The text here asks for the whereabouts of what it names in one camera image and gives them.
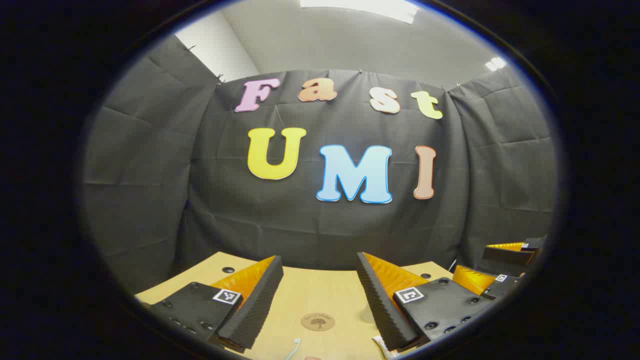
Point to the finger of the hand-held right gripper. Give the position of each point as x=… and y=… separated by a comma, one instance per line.
x=502, y=287
x=507, y=257

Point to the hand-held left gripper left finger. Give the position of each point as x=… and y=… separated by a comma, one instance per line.
x=260, y=305

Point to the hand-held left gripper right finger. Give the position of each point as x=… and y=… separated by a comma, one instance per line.
x=380, y=310

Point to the white toothpaste tube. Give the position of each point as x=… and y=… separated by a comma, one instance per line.
x=384, y=346

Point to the pale green toothbrush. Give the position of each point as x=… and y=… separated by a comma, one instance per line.
x=294, y=347

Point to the round wooden coaster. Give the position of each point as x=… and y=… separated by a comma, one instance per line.
x=318, y=321

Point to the light wooden desktop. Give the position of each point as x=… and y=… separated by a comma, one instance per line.
x=310, y=290

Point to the black backdrop cloth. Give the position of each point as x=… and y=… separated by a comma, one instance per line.
x=300, y=230

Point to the small ceiling light panel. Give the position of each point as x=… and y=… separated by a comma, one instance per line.
x=495, y=63

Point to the large ceiling light panel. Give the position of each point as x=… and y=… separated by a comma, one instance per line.
x=360, y=7

